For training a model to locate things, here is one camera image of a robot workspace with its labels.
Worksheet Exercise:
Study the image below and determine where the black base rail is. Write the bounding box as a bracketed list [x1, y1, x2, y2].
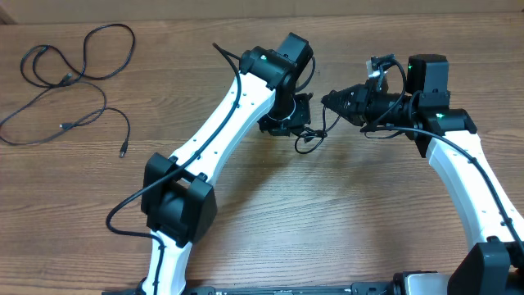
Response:
[102, 270, 451, 295]

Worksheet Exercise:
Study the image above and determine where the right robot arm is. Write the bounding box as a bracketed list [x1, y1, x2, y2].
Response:
[322, 54, 523, 294]

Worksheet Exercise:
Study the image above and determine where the thick black usb cable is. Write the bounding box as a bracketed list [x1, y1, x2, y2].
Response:
[20, 23, 137, 89]

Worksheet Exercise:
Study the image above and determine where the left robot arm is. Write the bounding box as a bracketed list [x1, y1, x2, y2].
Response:
[137, 33, 314, 294]

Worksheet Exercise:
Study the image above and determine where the small black cable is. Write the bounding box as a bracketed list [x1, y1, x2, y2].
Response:
[293, 104, 341, 156]

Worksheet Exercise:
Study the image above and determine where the thin black cable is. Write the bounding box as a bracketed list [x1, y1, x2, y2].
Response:
[0, 79, 132, 159]

